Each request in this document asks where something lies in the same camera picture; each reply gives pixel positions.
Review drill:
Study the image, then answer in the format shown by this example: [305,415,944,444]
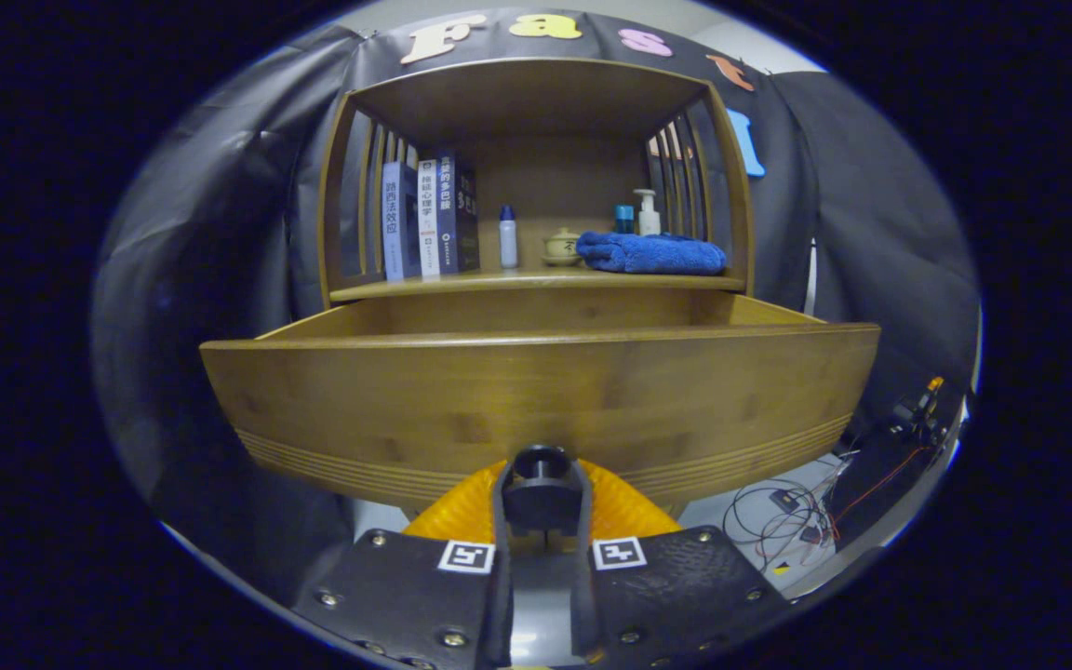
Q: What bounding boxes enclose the wooden countertop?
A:
[329,265,746,302]

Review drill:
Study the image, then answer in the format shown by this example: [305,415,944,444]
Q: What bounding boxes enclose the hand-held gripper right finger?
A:
[566,458,793,670]

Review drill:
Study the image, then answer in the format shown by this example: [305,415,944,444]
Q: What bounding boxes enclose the white book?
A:
[417,158,444,277]

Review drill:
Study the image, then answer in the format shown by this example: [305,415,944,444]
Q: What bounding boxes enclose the tangled floor cables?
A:
[722,456,858,570]

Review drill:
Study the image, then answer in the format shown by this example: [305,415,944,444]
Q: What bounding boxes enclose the light blue book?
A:
[382,161,422,282]

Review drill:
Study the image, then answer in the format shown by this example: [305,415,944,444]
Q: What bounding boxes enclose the wooden cabinet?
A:
[317,58,758,308]

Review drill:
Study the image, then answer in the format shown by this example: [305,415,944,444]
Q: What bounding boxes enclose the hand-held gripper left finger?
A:
[292,458,518,670]

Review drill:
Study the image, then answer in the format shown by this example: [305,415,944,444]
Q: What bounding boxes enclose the black and orange device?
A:
[890,376,951,448]

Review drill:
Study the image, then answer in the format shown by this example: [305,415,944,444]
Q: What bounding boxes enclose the dark blue book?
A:
[435,154,481,275]

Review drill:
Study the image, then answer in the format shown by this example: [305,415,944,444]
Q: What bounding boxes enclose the wooden drawer with black knob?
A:
[198,293,881,536]

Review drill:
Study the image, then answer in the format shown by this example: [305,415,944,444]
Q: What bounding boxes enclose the black backdrop cloth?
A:
[89,9,982,596]

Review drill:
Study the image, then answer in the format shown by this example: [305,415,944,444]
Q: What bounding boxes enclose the folded blue towel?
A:
[576,231,729,276]

